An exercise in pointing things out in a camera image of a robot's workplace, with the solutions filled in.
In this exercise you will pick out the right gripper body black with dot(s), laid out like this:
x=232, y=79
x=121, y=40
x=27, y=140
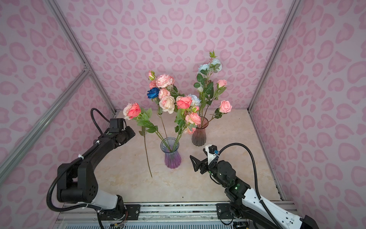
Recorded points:
x=203, y=165

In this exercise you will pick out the pink grey glass vase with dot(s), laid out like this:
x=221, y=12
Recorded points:
x=199, y=136

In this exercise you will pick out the blue purple glass vase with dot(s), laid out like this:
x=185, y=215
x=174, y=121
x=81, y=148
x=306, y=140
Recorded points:
x=170, y=148

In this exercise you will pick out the pink peach rose spray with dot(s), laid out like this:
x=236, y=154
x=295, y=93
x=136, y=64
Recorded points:
x=192, y=120

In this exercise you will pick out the pink rosebud stem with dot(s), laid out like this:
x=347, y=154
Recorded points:
x=221, y=83
x=224, y=108

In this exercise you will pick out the white blue artificial rose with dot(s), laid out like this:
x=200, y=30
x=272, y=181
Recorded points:
x=195, y=100

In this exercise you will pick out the pink peach rose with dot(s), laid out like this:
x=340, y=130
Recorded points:
x=182, y=120

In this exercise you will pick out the pale blue flower spray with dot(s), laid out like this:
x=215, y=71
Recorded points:
x=203, y=77

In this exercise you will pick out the pink white peony spray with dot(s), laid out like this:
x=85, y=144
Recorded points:
x=166, y=85

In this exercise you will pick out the dark blue small flower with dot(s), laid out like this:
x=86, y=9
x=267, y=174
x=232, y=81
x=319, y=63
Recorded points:
x=153, y=94

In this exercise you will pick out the red pink rose stem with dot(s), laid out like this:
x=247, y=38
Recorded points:
x=142, y=117

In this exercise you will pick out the cream rose single stem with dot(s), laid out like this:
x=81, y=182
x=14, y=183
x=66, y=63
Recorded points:
x=126, y=111

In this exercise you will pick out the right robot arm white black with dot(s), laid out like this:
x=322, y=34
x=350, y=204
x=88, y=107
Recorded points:
x=245, y=202

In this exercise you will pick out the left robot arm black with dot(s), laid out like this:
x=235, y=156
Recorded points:
x=76, y=185

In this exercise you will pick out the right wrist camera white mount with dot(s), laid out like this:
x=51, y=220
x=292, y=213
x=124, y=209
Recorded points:
x=212, y=154

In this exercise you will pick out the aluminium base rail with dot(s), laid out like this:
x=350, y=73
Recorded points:
x=159, y=215

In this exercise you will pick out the aluminium corner frame post right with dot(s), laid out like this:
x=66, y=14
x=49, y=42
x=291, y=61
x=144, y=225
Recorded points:
x=289, y=20

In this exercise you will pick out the aluminium corner frame post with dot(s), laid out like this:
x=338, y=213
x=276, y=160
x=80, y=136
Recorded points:
x=289, y=20
x=70, y=35

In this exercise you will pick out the aluminium diagonal frame bar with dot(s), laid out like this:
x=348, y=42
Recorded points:
x=18, y=153

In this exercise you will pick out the aluminium corner frame post left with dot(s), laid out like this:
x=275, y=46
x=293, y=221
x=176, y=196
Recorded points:
x=70, y=35

